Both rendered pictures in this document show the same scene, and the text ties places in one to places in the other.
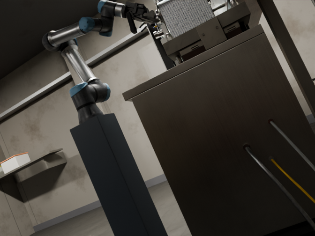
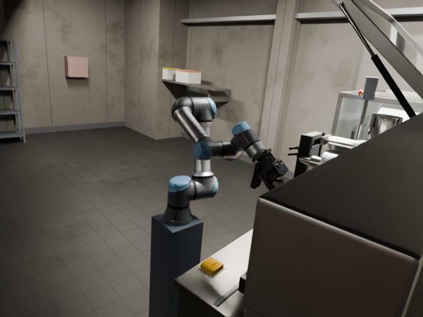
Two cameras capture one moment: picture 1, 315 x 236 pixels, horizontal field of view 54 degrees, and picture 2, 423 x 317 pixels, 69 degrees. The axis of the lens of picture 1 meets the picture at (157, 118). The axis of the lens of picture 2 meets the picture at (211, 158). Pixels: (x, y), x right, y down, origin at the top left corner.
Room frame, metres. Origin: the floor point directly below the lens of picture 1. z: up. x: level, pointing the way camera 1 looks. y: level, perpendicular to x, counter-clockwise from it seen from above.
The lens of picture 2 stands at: (0.53, -0.43, 1.73)
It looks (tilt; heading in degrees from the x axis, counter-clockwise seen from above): 18 degrees down; 26
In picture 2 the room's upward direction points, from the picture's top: 5 degrees clockwise
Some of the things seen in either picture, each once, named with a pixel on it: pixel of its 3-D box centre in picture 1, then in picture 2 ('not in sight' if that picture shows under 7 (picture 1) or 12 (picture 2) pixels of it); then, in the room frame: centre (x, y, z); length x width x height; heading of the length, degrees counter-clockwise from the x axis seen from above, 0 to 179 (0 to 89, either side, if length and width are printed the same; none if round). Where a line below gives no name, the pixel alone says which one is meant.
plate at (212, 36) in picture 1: (211, 33); not in sight; (1.33, -0.37, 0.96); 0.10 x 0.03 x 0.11; 77
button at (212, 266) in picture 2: not in sight; (211, 265); (1.53, 0.01, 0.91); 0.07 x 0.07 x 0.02; 77
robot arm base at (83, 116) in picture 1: (89, 113); (177, 210); (1.79, 0.35, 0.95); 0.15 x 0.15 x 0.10
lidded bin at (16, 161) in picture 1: (16, 163); (188, 76); (5.73, 2.75, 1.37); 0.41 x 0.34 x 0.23; 69
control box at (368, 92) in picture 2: not in sight; (367, 87); (2.16, -0.40, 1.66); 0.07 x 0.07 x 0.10; 4
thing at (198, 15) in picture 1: (193, 28); not in sight; (1.55, -0.36, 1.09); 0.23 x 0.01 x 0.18; 77
